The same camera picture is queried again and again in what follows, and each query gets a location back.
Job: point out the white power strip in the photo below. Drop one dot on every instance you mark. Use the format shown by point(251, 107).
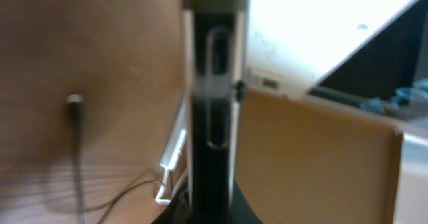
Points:
point(172, 154)

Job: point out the black smartphone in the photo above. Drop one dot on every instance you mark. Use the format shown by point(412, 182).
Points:
point(214, 44)

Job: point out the dark glass door panel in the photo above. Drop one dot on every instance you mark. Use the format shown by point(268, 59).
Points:
point(388, 75)

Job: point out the white wall switch plate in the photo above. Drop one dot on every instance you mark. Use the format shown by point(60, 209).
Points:
point(264, 80)

